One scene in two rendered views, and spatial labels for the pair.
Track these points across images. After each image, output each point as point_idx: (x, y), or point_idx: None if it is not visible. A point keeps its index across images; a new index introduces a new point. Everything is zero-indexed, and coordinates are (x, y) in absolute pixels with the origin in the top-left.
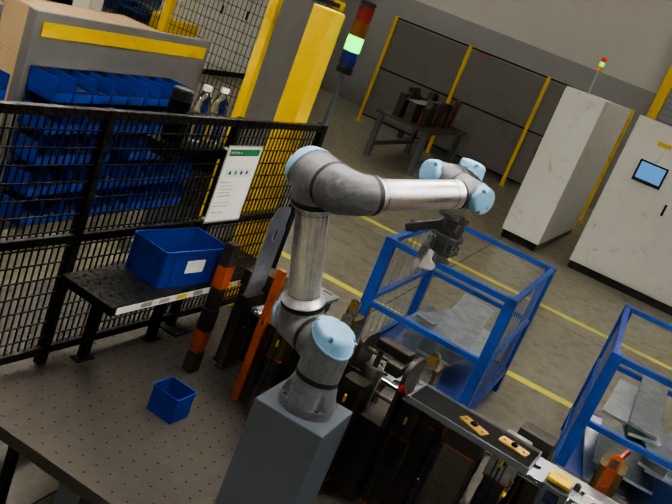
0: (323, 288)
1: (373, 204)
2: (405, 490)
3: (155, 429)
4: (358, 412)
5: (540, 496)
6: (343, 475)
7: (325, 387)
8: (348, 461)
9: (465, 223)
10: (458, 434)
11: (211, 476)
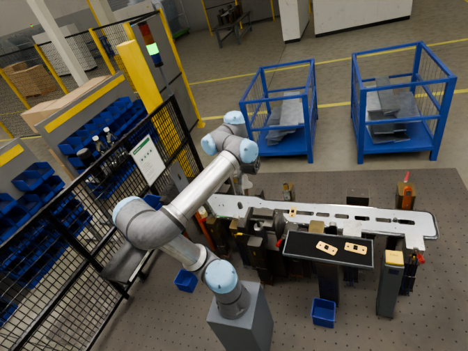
0: None
1: (175, 232)
2: (309, 266)
3: (186, 301)
4: (265, 251)
5: (386, 271)
6: (277, 271)
7: (235, 301)
8: (276, 266)
9: None
10: None
11: None
